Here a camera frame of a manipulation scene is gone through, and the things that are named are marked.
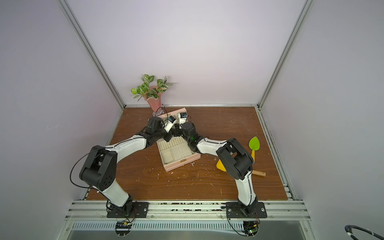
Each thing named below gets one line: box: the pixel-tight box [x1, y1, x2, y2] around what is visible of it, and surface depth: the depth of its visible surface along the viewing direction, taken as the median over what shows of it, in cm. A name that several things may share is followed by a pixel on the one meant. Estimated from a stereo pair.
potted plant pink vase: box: [130, 74, 173, 116], surface depth 99 cm
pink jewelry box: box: [156, 107, 201, 172], surface depth 85 cm
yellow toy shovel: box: [216, 159, 227, 172], surface depth 88 cm
